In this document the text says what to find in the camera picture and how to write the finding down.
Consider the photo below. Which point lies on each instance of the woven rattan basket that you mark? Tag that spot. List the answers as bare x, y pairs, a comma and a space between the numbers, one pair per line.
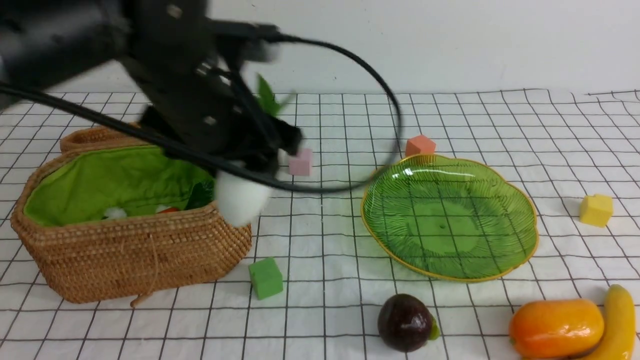
89, 220

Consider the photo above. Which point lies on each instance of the white checkered tablecloth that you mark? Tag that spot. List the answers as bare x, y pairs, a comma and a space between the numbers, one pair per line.
556, 147

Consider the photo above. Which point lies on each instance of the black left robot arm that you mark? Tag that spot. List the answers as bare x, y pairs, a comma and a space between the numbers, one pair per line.
47, 42

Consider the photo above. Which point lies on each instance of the yellow foam cube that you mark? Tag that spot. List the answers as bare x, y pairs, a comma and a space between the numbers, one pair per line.
596, 210

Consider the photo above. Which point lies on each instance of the orange carrot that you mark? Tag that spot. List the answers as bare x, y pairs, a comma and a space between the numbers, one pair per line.
168, 210

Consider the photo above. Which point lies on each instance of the white radish with leaves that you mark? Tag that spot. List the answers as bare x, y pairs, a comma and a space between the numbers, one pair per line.
239, 200

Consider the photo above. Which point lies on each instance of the yellow banana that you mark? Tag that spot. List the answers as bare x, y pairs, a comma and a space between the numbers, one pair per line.
617, 342

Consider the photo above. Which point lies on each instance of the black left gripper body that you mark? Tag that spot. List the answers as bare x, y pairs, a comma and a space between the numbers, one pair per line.
201, 101

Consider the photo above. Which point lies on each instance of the green foam cube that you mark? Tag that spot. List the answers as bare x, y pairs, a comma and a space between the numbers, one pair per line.
266, 278

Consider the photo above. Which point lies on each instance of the pink foam cube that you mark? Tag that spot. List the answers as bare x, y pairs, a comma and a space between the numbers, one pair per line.
301, 164

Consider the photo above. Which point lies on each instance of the orange foam cube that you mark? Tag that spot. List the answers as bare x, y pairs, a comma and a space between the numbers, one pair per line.
420, 144

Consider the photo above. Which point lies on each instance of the green glass leaf plate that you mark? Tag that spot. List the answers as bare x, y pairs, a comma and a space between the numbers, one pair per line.
450, 219

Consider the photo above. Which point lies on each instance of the orange mango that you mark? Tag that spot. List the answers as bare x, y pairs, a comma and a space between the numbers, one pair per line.
547, 329

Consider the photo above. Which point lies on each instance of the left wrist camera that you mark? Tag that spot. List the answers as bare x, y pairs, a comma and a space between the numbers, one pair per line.
238, 42

